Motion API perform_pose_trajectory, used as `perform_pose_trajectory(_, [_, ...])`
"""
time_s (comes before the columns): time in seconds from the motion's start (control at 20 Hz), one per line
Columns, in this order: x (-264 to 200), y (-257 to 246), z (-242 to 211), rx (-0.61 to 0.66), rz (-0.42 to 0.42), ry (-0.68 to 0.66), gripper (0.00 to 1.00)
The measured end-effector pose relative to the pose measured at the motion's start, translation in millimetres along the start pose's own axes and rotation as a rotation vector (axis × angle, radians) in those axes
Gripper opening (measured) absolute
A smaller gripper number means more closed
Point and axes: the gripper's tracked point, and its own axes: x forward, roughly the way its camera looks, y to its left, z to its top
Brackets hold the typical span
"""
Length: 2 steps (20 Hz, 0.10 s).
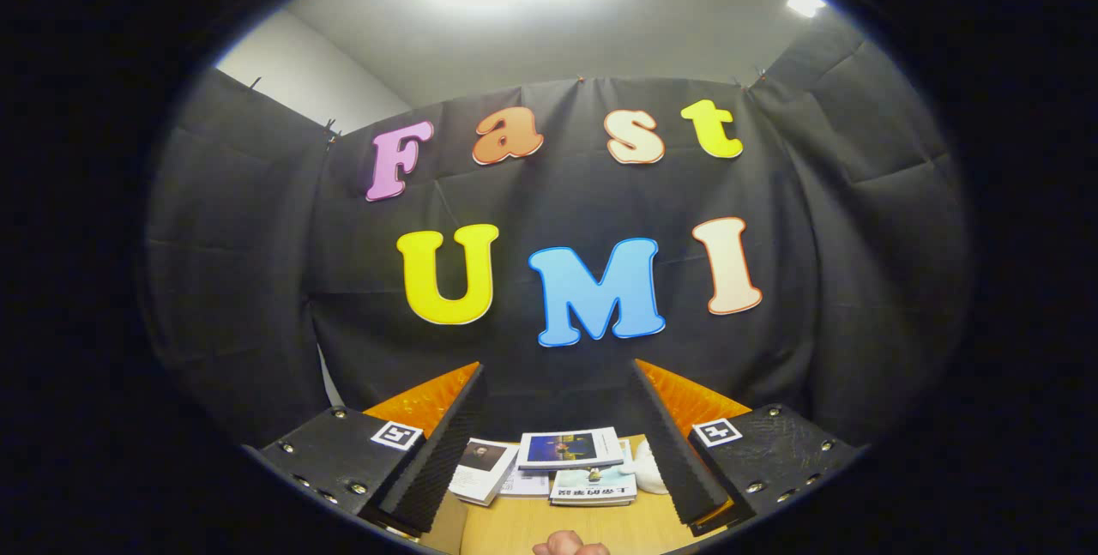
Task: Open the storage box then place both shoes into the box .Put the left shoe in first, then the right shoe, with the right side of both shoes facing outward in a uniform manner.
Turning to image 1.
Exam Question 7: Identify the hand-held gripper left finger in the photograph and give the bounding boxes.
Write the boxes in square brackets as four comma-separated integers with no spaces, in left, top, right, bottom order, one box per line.
[255,362,488,539]

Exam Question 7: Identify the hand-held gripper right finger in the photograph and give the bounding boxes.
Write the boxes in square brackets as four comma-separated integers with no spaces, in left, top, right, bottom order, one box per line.
[632,358,861,539]

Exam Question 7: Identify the white duck plush toy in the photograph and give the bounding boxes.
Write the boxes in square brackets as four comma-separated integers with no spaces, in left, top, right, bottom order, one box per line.
[629,439,670,496]

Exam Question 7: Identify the portrait cover book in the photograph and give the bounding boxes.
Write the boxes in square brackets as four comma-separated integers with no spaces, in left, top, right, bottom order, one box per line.
[448,437,521,507]

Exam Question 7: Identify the white text cover book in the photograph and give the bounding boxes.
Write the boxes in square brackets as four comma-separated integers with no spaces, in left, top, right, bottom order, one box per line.
[500,468,552,498]

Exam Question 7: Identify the sky cover book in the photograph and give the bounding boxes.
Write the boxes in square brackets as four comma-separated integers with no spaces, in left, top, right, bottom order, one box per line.
[549,439,640,508]

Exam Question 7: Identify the blue picture cover book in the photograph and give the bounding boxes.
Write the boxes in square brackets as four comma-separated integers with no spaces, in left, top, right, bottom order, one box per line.
[517,426,625,472]

